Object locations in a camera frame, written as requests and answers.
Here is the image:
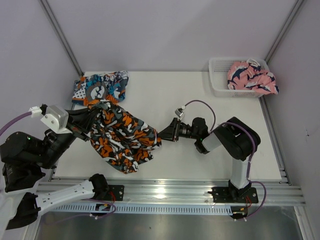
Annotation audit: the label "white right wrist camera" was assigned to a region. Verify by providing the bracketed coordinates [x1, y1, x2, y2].
[175, 105, 186, 121]

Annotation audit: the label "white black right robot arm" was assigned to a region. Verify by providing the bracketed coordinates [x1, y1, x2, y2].
[159, 117, 261, 203]

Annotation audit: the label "aluminium mounting rail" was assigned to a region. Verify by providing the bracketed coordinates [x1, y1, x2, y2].
[33, 176, 307, 207]

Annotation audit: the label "colourful patterned shorts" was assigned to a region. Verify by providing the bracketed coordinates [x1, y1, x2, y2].
[71, 70, 129, 106]

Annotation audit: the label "left aluminium frame post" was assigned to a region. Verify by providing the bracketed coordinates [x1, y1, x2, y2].
[38, 0, 84, 76]

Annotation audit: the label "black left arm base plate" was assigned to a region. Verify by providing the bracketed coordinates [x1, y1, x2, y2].
[106, 185, 125, 202]

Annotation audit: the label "white slotted cable duct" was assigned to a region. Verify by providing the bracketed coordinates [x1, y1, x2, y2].
[54, 202, 232, 216]

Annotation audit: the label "right aluminium frame post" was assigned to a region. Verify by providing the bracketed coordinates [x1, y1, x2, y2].
[264, 0, 307, 64]

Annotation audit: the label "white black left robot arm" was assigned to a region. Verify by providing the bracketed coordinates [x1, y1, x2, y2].
[0, 104, 110, 233]

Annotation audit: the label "pink cloth in basket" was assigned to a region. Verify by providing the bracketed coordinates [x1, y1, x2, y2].
[227, 58, 279, 95]

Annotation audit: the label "orange camouflage shorts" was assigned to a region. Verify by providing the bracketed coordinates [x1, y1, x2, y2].
[88, 99, 162, 174]

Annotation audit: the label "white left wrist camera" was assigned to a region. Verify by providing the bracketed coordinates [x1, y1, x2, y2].
[29, 104, 72, 134]

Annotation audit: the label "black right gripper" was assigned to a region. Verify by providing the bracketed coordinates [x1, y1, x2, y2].
[156, 117, 199, 142]

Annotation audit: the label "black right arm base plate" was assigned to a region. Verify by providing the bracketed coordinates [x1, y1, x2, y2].
[207, 186, 259, 204]

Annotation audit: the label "white plastic basket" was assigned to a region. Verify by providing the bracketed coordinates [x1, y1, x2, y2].
[208, 56, 269, 98]

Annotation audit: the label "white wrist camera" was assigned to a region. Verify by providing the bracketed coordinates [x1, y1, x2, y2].
[29, 104, 72, 134]
[175, 105, 186, 121]

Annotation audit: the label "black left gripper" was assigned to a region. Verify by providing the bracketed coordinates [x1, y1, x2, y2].
[36, 104, 102, 169]

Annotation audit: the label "aluminium frame post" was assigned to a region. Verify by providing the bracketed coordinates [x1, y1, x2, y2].
[38, 0, 84, 76]
[264, 0, 307, 64]

